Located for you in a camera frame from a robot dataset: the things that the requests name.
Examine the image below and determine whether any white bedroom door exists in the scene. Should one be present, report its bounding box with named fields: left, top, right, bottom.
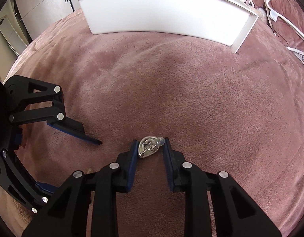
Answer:
left=0, top=16, right=27, bottom=57

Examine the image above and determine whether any person's left hand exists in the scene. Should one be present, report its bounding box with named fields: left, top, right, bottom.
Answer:
left=19, top=124, right=32, bottom=150

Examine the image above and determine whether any pink fluffy left sleeve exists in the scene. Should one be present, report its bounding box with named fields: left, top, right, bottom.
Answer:
left=0, top=186, right=33, bottom=236

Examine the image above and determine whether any mauve folded quilt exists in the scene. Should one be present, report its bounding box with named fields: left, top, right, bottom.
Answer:
left=250, top=0, right=304, bottom=56

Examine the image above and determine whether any white plastic storage bin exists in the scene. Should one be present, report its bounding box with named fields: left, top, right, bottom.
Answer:
left=78, top=0, right=259, bottom=53

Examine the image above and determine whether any silver teardrop earring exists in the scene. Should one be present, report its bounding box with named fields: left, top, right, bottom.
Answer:
left=138, top=136, right=165, bottom=158

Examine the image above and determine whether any pink velvet blanket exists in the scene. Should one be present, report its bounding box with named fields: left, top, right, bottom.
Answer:
left=10, top=11, right=304, bottom=236

